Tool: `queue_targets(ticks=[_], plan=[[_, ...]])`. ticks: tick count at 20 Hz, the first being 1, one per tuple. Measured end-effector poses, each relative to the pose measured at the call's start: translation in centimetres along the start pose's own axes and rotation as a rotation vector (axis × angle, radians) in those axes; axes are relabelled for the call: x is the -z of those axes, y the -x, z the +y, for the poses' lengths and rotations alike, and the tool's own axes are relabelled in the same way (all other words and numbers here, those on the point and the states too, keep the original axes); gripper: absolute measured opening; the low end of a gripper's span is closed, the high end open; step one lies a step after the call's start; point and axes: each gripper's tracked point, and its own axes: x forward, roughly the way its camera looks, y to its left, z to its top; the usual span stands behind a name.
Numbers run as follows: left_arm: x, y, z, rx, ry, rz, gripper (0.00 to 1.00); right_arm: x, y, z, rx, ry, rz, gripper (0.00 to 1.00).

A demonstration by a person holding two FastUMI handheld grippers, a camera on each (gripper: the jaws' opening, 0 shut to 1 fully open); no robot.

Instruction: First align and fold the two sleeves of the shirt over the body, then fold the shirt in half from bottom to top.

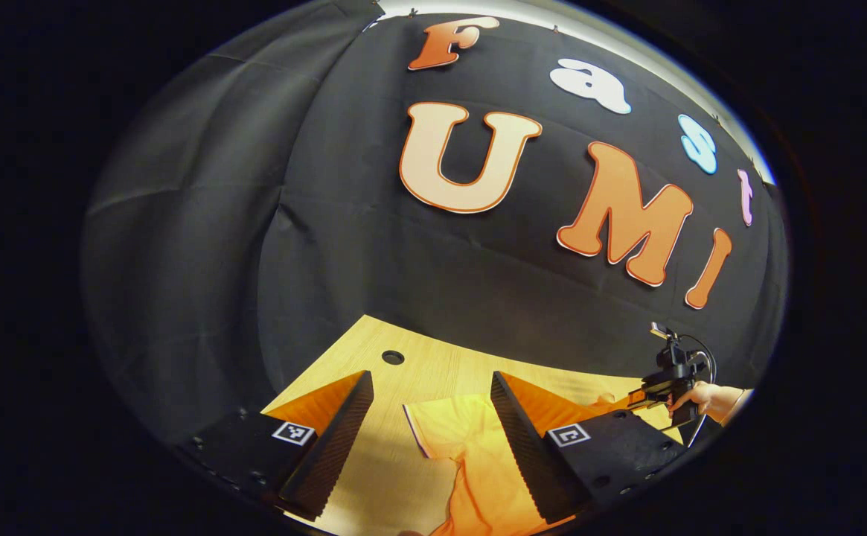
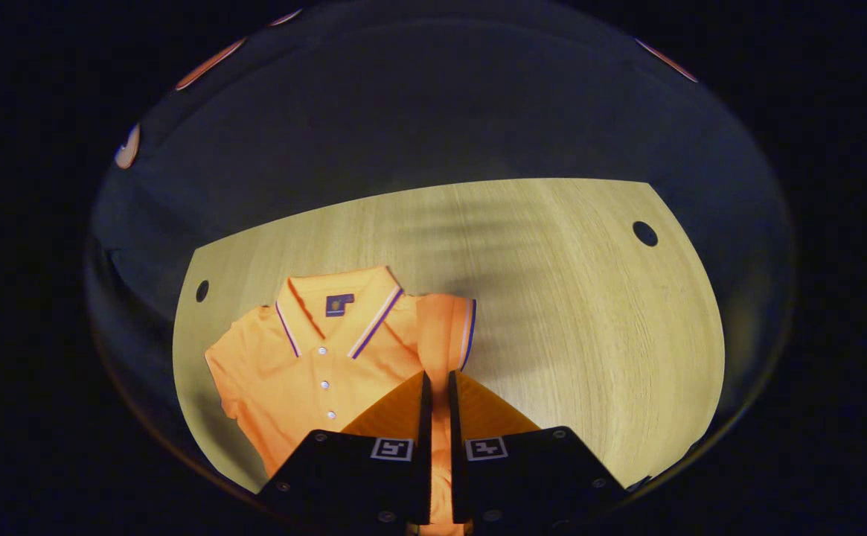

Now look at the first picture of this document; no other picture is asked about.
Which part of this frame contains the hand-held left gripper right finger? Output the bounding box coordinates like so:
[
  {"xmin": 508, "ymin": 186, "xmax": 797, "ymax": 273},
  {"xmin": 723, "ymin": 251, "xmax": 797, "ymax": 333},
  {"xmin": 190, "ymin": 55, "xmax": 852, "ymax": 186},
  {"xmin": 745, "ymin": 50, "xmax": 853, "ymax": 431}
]
[{"xmin": 490, "ymin": 371, "xmax": 691, "ymax": 524}]

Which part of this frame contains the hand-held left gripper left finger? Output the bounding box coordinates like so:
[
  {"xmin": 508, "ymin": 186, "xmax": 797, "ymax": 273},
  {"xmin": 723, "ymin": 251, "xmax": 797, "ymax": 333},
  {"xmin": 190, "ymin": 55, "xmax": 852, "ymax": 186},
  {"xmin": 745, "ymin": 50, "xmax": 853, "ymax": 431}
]
[{"xmin": 180, "ymin": 370, "xmax": 374, "ymax": 522}]

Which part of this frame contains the orange T-shirt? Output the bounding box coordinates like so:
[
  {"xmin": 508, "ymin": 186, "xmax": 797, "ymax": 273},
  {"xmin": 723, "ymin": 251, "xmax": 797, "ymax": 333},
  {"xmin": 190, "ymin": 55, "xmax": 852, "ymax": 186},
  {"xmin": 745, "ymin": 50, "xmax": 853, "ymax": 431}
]
[{"xmin": 402, "ymin": 393, "xmax": 627, "ymax": 536}]

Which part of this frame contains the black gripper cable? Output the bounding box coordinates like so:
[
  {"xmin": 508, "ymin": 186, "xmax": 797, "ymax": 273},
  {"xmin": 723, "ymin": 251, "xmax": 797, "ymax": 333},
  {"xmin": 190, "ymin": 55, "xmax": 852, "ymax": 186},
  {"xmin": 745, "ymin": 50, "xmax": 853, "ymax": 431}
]
[{"xmin": 677, "ymin": 334, "xmax": 718, "ymax": 449}]

